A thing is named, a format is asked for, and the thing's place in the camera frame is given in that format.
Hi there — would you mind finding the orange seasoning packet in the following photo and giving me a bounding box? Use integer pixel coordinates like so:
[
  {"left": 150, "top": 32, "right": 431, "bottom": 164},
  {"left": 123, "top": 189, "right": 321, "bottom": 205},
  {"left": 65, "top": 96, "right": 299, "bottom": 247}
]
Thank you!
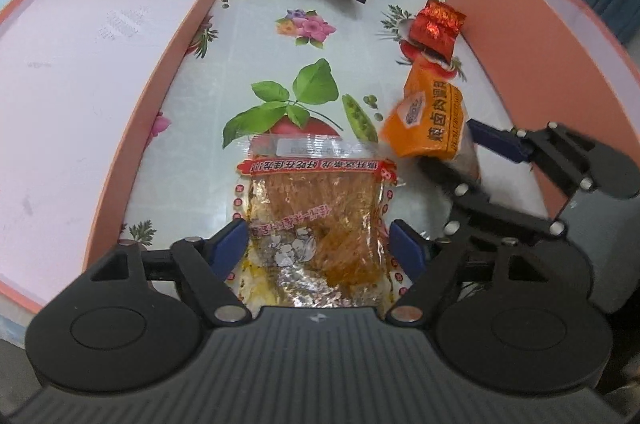
[{"left": 380, "top": 64, "right": 480, "bottom": 180}]

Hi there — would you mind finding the red foil snack packet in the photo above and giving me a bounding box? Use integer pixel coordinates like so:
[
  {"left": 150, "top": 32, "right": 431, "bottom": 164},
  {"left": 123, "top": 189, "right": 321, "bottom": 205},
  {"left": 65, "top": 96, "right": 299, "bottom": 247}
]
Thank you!
[{"left": 409, "top": 0, "right": 466, "bottom": 62}]

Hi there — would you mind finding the pink deep box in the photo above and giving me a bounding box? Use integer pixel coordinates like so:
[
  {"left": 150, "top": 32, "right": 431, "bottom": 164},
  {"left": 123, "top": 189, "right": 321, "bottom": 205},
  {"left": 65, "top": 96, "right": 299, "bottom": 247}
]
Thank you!
[{"left": 444, "top": 0, "right": 640, "bottom": 220}]

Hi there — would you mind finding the clear brown dried snack packet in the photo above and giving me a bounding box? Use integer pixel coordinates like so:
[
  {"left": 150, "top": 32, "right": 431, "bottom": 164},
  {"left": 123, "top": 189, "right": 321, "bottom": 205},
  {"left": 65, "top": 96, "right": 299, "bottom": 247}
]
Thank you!
[{"left": 228, "top": 134, "right": 404, "bottom": 312}]

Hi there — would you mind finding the pink box lid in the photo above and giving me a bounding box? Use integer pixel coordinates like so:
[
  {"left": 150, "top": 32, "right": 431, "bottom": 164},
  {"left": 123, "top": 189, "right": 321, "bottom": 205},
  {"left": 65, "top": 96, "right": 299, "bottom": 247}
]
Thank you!
[{"left": 1, "top": 0, "right": 215, "bottom": 312}]

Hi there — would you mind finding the floral plastic tablecloth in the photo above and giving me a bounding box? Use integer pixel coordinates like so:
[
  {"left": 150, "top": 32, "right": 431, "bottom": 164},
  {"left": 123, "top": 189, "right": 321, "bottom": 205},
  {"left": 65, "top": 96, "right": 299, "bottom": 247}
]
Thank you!
[{"left": 0, "top": 0, "right": 551, "bottom": 345}]

